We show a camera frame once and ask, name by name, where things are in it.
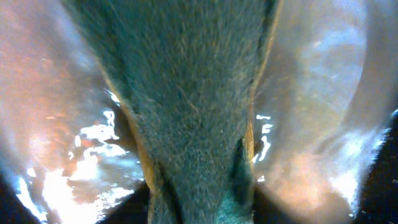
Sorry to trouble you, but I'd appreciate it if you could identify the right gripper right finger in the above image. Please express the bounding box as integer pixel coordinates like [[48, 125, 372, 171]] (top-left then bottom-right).
[[354, 114, 397, 224]]

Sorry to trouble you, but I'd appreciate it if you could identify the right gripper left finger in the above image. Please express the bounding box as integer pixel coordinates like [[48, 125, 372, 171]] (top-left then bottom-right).
[[1, 175, 40, 224]]

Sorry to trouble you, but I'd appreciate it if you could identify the black water tray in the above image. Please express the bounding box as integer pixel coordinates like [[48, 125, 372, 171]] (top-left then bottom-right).
[[0, 0, 398, 224]]

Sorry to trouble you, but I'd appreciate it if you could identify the green yellow sponge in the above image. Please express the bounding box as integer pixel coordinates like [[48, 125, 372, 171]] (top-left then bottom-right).
[[62, 0, 277, 224]]

